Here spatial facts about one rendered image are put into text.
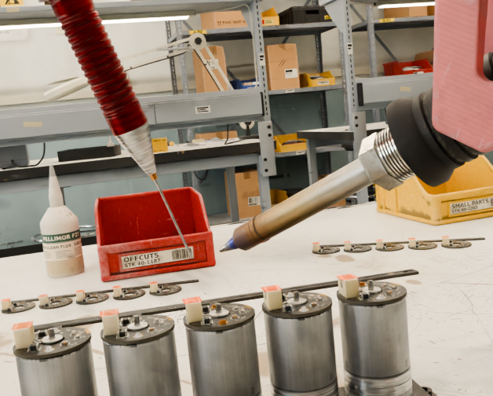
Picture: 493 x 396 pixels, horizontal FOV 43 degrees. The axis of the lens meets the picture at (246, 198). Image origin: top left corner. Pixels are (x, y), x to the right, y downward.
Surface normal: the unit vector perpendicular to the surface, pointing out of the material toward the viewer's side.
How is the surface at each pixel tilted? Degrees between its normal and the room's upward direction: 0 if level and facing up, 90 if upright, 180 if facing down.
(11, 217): 90
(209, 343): 90
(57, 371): 90
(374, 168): 90
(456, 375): 0
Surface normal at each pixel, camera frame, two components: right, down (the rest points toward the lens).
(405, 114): -0.16, -0.54
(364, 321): -0.45, 0.17
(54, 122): 0.27, 0.11
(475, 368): -0.10, -0.99
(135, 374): -0.03, 0.14
